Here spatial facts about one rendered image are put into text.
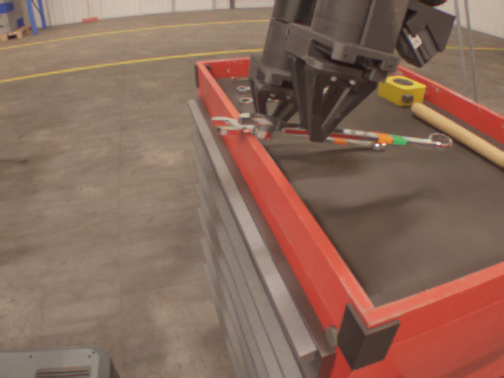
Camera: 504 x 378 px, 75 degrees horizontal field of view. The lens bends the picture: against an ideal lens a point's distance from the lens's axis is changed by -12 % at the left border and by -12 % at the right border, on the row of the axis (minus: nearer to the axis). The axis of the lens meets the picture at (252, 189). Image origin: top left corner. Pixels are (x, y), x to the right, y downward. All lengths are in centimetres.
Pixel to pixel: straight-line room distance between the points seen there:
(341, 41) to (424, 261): 22
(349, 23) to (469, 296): 24
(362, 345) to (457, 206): 26
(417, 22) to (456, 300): 24
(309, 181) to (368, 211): 9
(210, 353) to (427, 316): 111
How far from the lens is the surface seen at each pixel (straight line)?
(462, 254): 42
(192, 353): 137
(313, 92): 32
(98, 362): 110
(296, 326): 35
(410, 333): 32
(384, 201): 46
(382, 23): 33
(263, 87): 45
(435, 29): 38
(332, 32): 32
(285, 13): 45
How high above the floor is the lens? 115
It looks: 33 degrees down
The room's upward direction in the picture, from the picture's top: straight up
